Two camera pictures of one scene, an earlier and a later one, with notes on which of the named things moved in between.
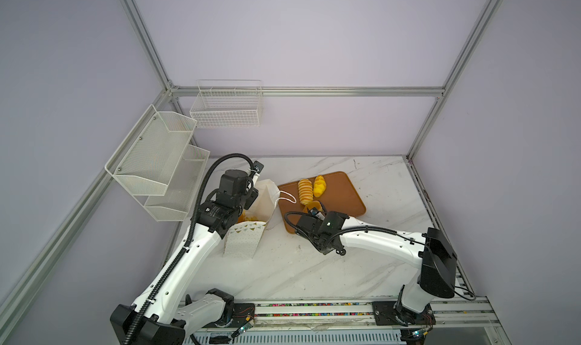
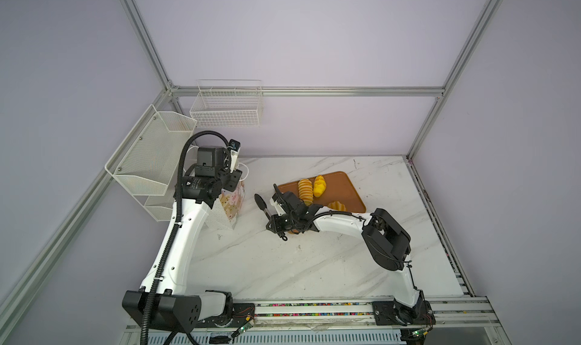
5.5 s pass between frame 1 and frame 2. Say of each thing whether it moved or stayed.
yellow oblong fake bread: stayed
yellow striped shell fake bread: moved
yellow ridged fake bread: stayed
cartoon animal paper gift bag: moved
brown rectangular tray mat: stayed
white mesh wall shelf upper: stayed
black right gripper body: moved
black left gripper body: moved
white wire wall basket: stayed
